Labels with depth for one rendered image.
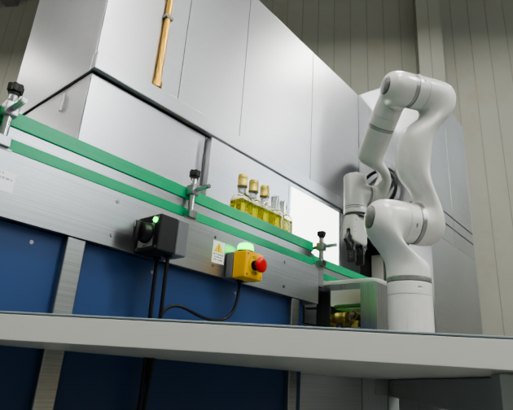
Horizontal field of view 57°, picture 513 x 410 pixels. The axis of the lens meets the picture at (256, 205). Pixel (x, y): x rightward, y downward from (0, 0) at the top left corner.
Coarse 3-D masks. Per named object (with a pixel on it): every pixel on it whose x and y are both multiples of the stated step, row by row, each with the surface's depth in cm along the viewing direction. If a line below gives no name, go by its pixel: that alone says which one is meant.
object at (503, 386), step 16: (384, 384) 188; (400, 384) 159; (416, 384) 131; (432, 384) 111; (448, 384) 97; (464, 384) 85; (480, 384) 76; (496, 384) 54; (512, 384) 53; (416, 400) 130; (432, 400) 110; (448, 400) 97; (464, 400) 85; (480, 400) 76; (496, 400) 54; (512, 400) 52
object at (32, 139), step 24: (0, 120) 87; (24, 120) 90; (24, 144) 89; (48, 144) 93; (72, 144) 97; (72, 168) 96; (96, 168) 101; (120, 168) 105; (144, 168) 110; (120, 192) 104; (144, 192) 109; (168, 192) 115; (216, 216) 127; (240, 216) 134; (264, 240) 140; (288, 240) 150; (312, 264) 158
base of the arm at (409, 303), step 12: (396, 288) 126; (408, 288) 124; (420, 288) 124; (396, 300) 125; (408, 300) 123; (420, 300) 123; (432, 300) 126; (396, 312) 124; (408, 312) 122; (420, 312) 122; (432, 312) 124; (396, 324) 123; (408, 324) 121; (420, 324) 121; (432, 324) 123
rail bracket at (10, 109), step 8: (8, 88) 87; (16, 88) 87; (8, 96) 87; (16, 96) 88; (8, 104) 86; (16, 104) 84; (24, 104) 84; (0, 112) 86; (8, 112) 85; (16, 112) 86; (8, 120) 86; (0, 128) 85; (8, 128) 85; (0, 136) 84; (0, 144) 83; (8, 144) 84
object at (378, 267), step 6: (372, 258) 255; (378, 258) 253; (372, 264) 254; (378, 264) 252; (384, 264) 251; (372, 270) 253; (378, 270) 250; (384, 270) 250; (372, 276) 252; (378, 276) 250; (384, 276) 249
